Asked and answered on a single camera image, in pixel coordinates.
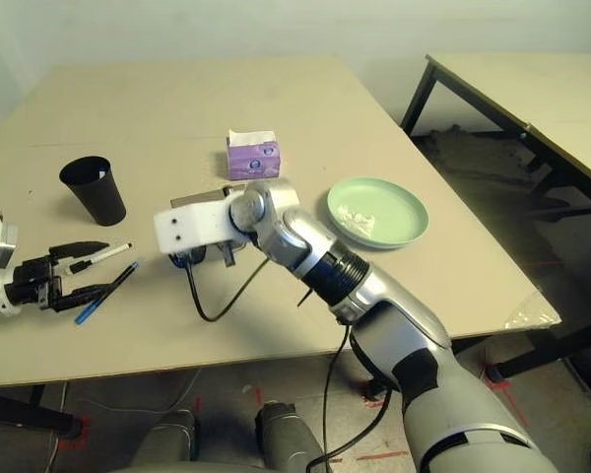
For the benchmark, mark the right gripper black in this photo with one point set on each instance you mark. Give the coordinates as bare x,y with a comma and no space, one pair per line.
228,255

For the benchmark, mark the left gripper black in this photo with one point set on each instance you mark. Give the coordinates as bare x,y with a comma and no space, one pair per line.
32,283

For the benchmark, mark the black sunglasses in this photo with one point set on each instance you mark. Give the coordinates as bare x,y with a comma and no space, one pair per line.
195,254

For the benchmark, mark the white marker black cap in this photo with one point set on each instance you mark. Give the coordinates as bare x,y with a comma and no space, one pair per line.
108,253

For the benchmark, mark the blue and black pen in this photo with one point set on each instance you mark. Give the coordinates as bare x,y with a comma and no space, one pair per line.
91,310

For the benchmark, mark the white tissue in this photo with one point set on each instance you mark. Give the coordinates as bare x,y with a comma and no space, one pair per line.
357,222

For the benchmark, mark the green plate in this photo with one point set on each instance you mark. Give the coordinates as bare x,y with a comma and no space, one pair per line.
399,207

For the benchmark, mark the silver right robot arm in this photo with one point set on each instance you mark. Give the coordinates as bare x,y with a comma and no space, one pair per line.
374,305

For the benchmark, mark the black plastic cup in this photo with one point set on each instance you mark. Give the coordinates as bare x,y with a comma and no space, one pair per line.
98,202

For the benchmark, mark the purple tissue box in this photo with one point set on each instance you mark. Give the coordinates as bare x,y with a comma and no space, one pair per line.
253,165

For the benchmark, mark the red floor tape mark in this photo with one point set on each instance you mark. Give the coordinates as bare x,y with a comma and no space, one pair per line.
197,405
86,424
374,405
258,395

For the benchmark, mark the black metal table leg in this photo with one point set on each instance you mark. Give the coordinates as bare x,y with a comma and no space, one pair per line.
24,411
546,352

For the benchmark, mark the blue plate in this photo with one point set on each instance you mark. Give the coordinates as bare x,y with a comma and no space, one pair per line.
379,247

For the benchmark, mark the grey robot right leg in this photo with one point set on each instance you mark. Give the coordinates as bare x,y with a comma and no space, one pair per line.
285,438

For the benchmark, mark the grey robot torso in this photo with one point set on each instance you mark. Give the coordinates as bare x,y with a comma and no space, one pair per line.
187,468

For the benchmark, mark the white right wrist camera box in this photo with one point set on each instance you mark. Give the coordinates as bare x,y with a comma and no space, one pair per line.
192,226

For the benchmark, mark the beige side table black frame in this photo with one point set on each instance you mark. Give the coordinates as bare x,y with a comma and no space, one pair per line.
546,98

